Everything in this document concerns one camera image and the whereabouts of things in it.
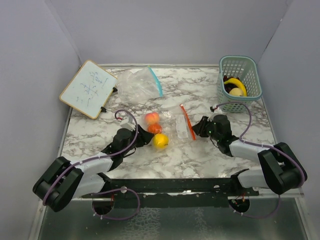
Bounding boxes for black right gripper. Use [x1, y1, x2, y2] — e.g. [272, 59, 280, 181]
[192, 115, 221, 142]

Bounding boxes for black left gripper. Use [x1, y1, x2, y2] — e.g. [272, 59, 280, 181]
[121, 124, 154, 157]

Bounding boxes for orange zip clear bag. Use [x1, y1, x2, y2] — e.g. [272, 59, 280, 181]
[142, 104, 196, 148]

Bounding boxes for purple fake grapes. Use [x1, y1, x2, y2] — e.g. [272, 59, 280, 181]
[222, 75, 243, 93]

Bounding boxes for blue zip clear bag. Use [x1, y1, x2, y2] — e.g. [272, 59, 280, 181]
[116, 66, 163, 104]

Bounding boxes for fake tan pear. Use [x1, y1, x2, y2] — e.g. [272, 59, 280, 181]
[229, 87, 245, 97]

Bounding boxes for fake yellow banana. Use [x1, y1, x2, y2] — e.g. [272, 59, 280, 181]
[223, 77, 247, 97]

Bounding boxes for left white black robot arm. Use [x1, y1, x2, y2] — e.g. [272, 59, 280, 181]
[32, 125, 154, 212]

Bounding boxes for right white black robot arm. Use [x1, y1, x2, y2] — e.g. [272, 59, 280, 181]
[192, 114, 308, 196]

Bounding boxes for fake orange tomato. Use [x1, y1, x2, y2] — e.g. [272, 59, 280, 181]
[147, 123, 163, 134]

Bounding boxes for fake yellow lemon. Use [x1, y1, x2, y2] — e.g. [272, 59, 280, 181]
[153, 133, 169, 150]

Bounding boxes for fake pink peach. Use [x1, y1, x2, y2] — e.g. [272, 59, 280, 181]
[144, 112, 160, 125]

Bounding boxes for teal plastic basket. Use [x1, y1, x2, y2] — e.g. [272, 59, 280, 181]
[217, 55, 263, 113]

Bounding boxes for yellow framed whiteboard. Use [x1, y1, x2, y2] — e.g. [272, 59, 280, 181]
[59, 60, 117, 119]

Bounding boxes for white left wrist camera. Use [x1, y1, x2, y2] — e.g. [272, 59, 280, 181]
[120, 116, 136, 131]

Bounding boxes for aluminium extrusion rail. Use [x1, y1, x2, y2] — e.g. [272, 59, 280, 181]
[38, 187, 305, 202]

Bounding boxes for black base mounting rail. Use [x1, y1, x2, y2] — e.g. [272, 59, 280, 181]
[83, 176, 259, 208]

